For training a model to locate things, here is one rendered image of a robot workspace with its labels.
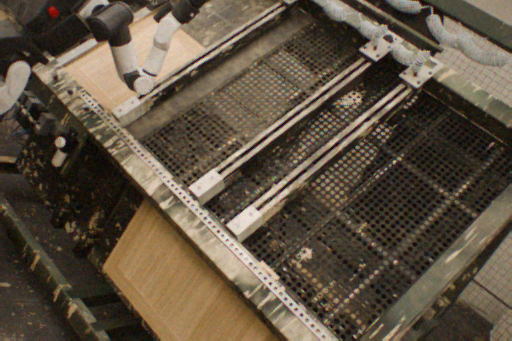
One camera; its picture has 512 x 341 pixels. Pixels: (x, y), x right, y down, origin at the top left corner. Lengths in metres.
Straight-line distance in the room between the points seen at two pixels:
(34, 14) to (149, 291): 1.24
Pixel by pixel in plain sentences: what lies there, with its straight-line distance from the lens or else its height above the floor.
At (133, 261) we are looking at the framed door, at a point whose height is 0.40.
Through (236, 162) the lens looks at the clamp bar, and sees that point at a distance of 2.23.
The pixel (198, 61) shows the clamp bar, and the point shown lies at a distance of 2.62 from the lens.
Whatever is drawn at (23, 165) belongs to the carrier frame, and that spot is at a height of 0.25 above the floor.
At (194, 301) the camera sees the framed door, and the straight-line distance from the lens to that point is 2.43.
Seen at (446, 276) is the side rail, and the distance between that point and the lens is 2.08.
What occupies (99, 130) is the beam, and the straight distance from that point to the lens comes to 2.48.
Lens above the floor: 1.69
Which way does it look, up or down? 13 degrees down
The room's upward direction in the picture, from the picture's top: 34 degrees clockwise
